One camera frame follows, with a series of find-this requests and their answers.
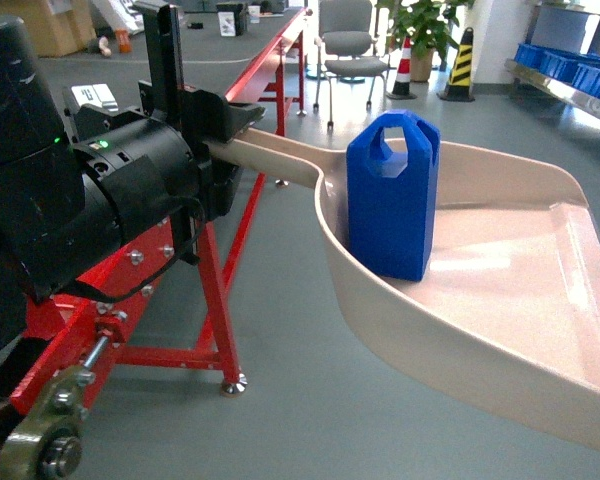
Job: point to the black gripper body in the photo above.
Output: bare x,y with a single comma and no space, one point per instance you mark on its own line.
149,169

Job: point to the blue plastic part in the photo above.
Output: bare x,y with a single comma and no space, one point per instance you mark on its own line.
392,173

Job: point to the beige plastic dustpan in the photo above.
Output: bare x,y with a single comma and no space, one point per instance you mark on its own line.
507,316

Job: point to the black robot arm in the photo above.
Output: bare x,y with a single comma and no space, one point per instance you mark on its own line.
67,205

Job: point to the steel shelf rack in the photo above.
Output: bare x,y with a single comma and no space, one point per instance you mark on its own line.
572,78

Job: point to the orange bottle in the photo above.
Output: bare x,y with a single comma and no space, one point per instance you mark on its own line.
123,41

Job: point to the beige hand brush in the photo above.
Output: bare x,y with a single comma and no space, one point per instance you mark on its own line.
103,47

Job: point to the large cardboard box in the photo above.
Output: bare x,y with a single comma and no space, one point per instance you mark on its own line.
56,28

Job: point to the black and white sign box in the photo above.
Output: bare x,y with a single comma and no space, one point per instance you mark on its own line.
233,18

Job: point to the grey office chair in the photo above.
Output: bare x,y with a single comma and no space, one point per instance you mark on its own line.
346,46

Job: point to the red white traffic cone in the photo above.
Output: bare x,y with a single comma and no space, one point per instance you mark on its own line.
401,88

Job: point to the green potted plant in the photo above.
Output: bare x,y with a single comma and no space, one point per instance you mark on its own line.
429,26

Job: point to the yellow black traffic cone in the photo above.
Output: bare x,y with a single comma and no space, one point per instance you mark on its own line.
458,86

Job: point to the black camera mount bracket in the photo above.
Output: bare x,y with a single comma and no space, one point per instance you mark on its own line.
162,35

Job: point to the red table frame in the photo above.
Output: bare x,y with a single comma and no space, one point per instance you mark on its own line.
56,367

